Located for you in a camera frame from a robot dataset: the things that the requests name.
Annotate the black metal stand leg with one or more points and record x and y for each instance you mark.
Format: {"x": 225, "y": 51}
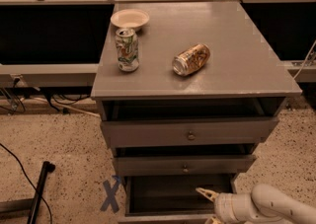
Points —
{"x": 29, "y": 205}

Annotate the blue tape cross mark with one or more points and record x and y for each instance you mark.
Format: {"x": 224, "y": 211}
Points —
{"x": 111, "y": 192}

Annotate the grey drawer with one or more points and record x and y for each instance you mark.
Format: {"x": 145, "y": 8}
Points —
{"x": 182, "y": 165}
{"x": 186, "y": 132}
{"x": 171, "y": 199}

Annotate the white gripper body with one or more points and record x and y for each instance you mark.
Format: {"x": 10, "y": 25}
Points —
{"x": 227, "y": 206}

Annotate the grey middle drawer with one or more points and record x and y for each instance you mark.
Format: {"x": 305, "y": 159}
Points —
{"x": 182, "y": 165}

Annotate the lying gold soda can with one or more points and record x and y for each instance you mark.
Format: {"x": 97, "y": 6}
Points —
{"x": 191, "y": 60}

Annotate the grey top drawer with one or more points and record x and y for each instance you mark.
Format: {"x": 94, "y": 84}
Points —
{"x": 186, "y": 132}

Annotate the white shallow bowl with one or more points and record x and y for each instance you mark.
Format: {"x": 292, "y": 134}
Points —
{"x": 130, "y": 18}

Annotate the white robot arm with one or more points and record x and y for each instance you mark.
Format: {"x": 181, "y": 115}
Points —
{"x": 264, "y": 204}

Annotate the grey bottom drawer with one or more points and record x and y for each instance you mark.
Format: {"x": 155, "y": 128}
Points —
{"x": 171, "y": 199}

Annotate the upright white green can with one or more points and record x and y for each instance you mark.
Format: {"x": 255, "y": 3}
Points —
{"x": 127, "y": 49}

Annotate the grey wooden drawer cabinet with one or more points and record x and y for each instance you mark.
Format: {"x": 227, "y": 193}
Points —
{"x": 242, "y": 78}

